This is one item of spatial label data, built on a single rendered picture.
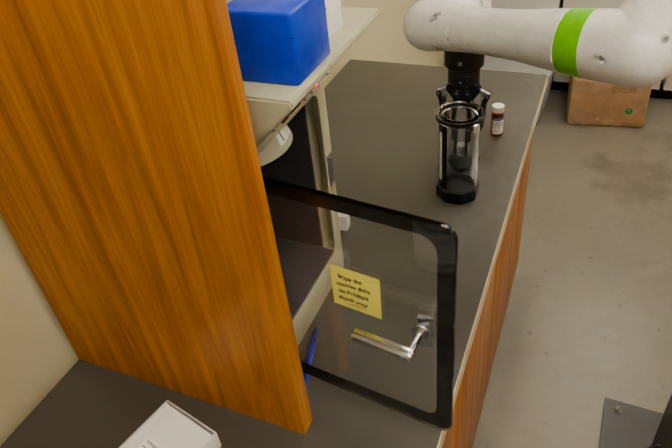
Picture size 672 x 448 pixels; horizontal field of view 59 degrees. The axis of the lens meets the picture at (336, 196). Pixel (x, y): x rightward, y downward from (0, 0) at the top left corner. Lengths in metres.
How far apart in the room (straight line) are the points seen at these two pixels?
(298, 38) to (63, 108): 0.30
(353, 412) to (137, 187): 0.53
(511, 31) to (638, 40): 0.22
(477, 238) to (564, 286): 1.31
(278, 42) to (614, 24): 0.57
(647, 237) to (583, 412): 1.01
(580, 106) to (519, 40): 2.56
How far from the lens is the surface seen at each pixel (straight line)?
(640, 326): 2.57
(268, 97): 0.72
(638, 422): 2.27
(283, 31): 0.71
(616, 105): 3.69
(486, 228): 1.39
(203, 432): 1.05
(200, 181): 0.73
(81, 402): 1.22
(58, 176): 0.90
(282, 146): 0.98
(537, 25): 1.13
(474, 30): 1.19
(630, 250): 2.88
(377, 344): 0.80
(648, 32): 1.05
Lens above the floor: 1.82
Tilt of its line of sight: 36 degrees down
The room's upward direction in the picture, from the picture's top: 7 degrees counter-clockwise
